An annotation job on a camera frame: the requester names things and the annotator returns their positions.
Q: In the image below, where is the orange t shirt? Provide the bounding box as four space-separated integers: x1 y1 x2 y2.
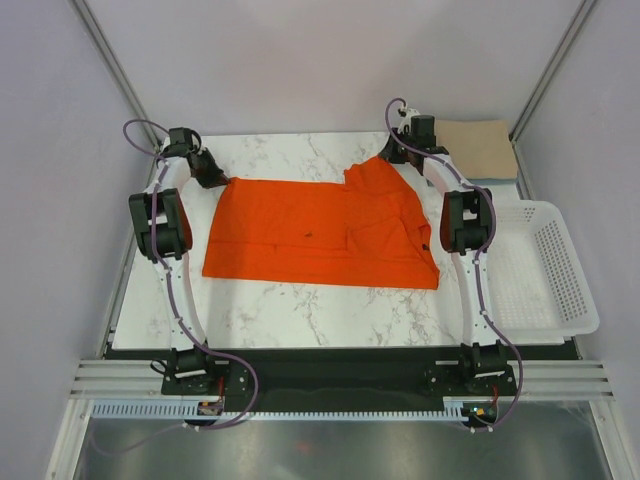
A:
202 157 440 290

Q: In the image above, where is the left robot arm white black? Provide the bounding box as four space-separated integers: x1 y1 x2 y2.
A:
128 127 230 393

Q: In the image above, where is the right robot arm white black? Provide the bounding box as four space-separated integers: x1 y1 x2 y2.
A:
382 102 507 394

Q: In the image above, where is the folded beige t shirt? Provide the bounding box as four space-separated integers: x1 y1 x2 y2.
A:
435 119 518 180

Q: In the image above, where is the folded blue t shirt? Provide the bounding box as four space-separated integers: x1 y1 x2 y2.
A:
469 178 517 189

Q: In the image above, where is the white plastic basket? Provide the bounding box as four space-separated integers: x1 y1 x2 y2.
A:
488 200 600 345

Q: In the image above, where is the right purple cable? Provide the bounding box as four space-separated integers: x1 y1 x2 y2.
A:
383 97 525 401

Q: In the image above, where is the purple cable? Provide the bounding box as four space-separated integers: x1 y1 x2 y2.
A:
122 118 261 401
383 97 525 401

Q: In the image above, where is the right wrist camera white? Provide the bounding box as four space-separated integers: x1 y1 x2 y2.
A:
397 105 420 122

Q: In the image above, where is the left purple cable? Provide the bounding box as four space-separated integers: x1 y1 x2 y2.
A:
122 118 261 401

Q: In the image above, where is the left aluminium frame post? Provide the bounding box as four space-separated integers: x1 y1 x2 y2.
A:
68 0 149 120

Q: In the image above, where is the aluminium frame post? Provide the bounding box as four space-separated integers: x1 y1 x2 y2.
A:
508 0 600 144
68 0 149 120

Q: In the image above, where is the right aluminium frame post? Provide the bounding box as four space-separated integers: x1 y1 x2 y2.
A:
508 0 600 144

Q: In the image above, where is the white slotted cable duct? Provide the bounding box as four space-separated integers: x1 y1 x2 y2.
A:
90 398 497 422

